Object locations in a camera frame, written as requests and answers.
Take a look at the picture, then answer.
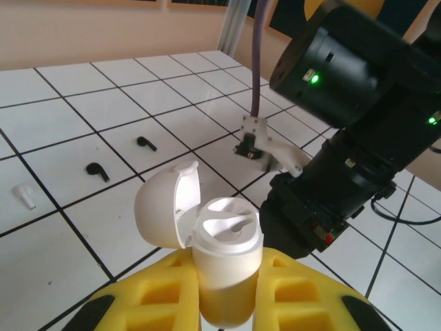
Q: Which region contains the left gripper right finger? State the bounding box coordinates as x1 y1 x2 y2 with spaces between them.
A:
254 246 391 331

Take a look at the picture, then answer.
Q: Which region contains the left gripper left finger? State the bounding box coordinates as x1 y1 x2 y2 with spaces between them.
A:
65 248 203 331

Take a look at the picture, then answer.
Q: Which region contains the white earbud charging case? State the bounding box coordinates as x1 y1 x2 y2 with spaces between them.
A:
133 160 265 329

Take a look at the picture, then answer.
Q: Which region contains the black wireless earbud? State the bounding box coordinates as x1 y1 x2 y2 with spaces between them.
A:
136 136 158 152
85 161 112 183

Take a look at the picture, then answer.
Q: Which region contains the white wireless earbud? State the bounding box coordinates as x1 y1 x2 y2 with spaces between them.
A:
13 183 37 210

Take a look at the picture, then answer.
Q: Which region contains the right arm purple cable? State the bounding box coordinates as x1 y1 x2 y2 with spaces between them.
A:
249 0 269 120

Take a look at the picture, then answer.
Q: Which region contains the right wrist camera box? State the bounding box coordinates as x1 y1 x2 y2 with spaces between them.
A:
233 115 305 179

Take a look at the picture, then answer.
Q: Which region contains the aluminium corner post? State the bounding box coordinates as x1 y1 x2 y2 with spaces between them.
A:
216 0 249 60

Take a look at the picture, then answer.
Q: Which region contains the thin black cable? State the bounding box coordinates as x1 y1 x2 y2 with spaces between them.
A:
369 199 441 225

